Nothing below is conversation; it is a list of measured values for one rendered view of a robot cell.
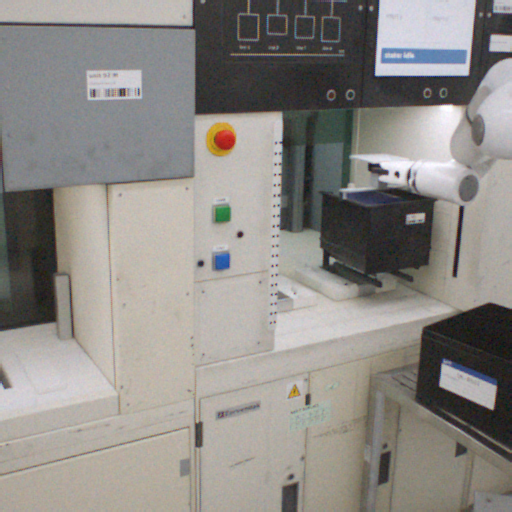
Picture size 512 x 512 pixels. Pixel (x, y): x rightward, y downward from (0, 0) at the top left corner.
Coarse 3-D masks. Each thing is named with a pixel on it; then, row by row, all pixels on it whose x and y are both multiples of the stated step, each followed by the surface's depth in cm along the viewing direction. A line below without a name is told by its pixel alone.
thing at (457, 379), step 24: (480, 312) 175; (504, 312) 175; (432, 336) 159; (456, 336) 171; (480, 336) 178; (504, 336) 176; (432, 360) 160; (456, 360) 155; (480, 360) 150; (504, 360) 145; (432, 384) 161; (456, 384) 156; (480, 384) 151; (504, 384) 146; (456, 408) 157; (480, 408) 152; (504, 408) 147; (504, 432) 148
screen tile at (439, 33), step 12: (432, 0) 158; (444, 0) 160; (456, 0) 162; (432, 12) 159; (444, 12) 161; (456, 12) 163; (468, 12) 164; (432, 24) 160; (444, 24) 162; (468, 24) 165; (432, 36) 161; (444, 36) 163; (456, 36) 165
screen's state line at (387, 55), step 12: (384, 48) 155; (396, 48) 157; (408, 48) 159; (384, 60) 156; (396, 60) 158; (408, 60) 159; (420, 60) 161; (432, 60) 163; (444, 60) 165; (456, 60) 166
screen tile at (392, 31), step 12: (384, 0) 152; (396, 0) 154; (408, 0) 155; (384, 12) 153; (420, 12) 158; (384, 24) 154; (396, 24) 155; (408, 24) 157; (420, 24) 158; (384, 36) 154; (396, 36) 156; (408, 36) 158; (420, 36) 159
